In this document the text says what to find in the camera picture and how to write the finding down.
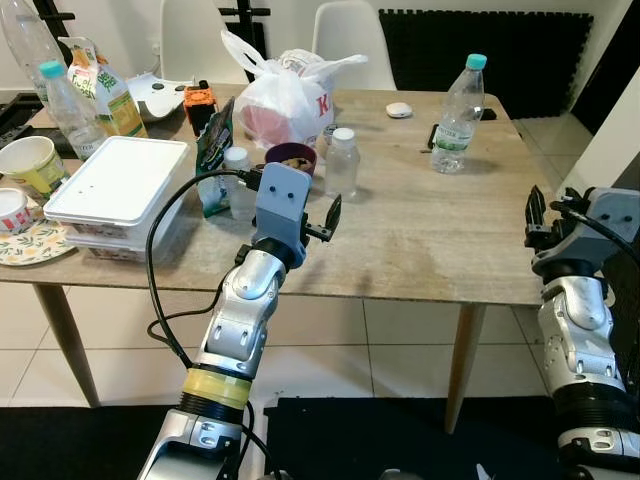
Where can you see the tall teal cap water bottle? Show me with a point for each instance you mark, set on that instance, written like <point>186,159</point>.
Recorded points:
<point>458,120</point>

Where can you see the black phone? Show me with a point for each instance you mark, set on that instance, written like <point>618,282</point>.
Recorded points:
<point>488,114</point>

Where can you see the white lidded food container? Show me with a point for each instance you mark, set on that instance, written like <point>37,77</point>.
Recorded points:
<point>115,185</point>

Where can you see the small white oval case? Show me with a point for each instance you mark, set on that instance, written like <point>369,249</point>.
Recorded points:
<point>399,110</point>

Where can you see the large clear plastic bottle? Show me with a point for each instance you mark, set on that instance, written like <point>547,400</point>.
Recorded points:
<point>25,45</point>

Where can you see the yellow paper cup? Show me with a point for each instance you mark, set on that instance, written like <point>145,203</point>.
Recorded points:
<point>32,165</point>

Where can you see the white handheld controller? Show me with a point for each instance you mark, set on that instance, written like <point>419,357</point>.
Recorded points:
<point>160,97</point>

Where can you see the wooden dining table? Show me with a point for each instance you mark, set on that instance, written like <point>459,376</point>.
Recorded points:
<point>420,230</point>

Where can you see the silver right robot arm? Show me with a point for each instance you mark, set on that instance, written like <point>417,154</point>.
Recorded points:
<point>580,320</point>

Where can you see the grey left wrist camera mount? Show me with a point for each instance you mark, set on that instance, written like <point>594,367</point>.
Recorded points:
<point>282,200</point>

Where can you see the black ribbed foam panel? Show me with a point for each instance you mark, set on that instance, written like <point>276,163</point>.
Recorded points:
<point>480,60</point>

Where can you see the white plastic chair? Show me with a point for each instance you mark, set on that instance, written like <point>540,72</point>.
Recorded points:
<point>350,40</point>
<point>190,40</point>

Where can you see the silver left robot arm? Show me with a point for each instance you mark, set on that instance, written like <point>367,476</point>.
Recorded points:
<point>245,310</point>

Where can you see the floral paper plate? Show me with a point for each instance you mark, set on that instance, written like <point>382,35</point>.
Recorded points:
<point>40,248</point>

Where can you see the short teal cap water bottle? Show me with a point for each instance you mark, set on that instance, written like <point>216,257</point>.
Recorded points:
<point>70,115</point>

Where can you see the green snack packet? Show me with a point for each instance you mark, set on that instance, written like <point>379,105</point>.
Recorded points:
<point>213,140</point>

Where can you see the black metal stand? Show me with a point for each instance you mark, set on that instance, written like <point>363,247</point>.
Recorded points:
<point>243,20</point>
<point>55,15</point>

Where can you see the maroon bowl with nuts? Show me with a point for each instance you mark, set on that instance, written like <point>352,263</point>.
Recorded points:
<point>290,160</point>

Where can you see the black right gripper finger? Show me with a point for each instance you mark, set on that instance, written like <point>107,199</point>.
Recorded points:
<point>535,210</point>

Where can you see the small clear white cap bottle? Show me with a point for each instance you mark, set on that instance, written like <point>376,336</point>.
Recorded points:
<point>238,185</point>
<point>341,165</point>

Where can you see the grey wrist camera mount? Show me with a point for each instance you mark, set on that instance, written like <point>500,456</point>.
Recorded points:
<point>610,215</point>
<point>282,200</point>

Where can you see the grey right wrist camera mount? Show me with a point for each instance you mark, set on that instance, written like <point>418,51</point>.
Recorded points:
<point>610,215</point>

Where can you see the green orange juice carton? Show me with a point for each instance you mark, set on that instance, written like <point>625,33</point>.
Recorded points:
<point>110,95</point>

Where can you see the white red paper cup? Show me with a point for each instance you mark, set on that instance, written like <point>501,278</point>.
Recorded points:
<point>12,210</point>

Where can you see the orange black device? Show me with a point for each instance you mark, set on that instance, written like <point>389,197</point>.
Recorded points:
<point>198,100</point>

